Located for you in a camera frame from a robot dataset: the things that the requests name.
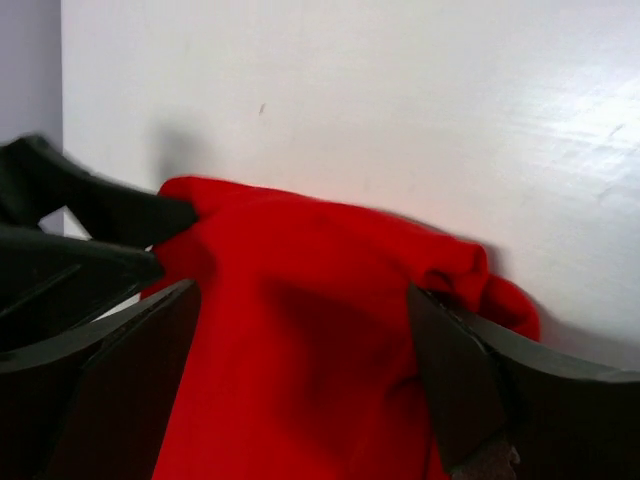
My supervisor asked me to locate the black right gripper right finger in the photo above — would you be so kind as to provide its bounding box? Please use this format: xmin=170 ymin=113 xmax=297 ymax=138
xmin=408 ymin=286 xmax=639 ymax=479

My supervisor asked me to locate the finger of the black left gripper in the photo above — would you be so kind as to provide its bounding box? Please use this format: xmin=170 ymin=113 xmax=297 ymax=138
xmin=1 ymin=135 xmax=197 ymax=248
xmin=1 ymin=225 xmax=163 ymax=352

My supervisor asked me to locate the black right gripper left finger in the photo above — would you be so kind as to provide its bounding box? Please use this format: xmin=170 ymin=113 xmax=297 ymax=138
xmin=1 ymin=280 xmax=201 ymax=479

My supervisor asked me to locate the red t-shirt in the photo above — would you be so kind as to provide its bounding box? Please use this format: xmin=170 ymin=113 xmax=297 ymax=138
xmin=154 ymin=176 xmax=540 ymax=479

